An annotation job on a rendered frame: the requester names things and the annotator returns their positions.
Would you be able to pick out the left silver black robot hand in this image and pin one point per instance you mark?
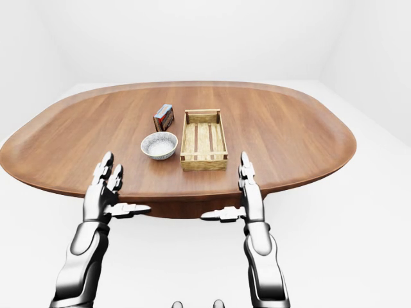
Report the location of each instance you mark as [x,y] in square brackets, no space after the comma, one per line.
[98,195]

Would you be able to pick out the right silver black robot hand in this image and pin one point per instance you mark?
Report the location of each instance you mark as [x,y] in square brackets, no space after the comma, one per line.
[253,199]

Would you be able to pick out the right silver black robot arm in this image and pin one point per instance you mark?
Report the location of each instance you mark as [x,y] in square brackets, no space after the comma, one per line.
[265,263]

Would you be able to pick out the left silver black robot arm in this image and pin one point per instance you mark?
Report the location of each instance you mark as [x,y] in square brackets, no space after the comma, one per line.
[80,260]

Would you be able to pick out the wooden slat tray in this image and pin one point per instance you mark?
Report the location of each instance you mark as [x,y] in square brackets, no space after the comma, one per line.
[203,141]

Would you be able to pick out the white speckled patterned bowl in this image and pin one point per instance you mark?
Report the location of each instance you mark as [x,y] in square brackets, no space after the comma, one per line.
[159,146]

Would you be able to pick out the brown wooden oval table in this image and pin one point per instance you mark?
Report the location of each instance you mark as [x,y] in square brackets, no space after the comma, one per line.
[224,128]

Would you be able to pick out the red brown printed food box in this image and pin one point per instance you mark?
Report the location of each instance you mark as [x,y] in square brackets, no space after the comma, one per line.
[164,118]

